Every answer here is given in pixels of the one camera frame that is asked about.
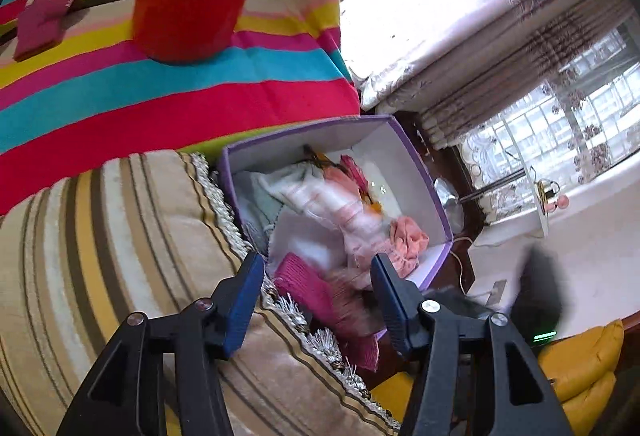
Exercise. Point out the purple cardboard box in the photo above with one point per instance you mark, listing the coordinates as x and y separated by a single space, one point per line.
371 157

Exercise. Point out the lace window curtain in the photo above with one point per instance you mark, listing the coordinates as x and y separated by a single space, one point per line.
468 60

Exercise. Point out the floral white cloth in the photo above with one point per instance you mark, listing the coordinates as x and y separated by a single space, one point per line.
323 223

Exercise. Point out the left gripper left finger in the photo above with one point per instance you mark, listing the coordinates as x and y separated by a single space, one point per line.
125 390

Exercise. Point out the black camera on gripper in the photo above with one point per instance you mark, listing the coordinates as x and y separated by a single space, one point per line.
538 308

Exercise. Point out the colourful striped tablecloth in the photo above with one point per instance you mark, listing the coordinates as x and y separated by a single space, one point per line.
76 91

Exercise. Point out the light blue towel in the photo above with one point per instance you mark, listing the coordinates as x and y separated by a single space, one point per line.
258 209

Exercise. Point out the peach pink scrunched cloth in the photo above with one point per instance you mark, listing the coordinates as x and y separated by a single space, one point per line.
407 242

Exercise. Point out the yellow sofa cushion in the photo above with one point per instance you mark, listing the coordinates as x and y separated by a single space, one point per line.
581 369

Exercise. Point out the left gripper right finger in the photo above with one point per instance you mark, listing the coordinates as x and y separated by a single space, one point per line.
471 364

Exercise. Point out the floor lamp chrome base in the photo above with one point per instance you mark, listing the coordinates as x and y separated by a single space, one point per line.
449 199

